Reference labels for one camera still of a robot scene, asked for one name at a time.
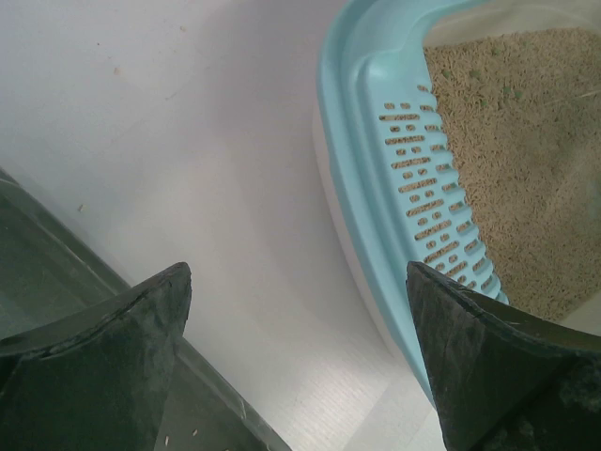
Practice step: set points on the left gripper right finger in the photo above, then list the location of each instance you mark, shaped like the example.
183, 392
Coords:
502, 379

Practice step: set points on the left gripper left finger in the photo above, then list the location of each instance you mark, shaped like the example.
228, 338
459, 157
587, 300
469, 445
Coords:
98, 379

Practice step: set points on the grey plastic bin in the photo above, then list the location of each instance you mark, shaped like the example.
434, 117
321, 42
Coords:
48, 274

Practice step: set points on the teal litter box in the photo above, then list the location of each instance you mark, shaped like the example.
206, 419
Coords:
383, 156

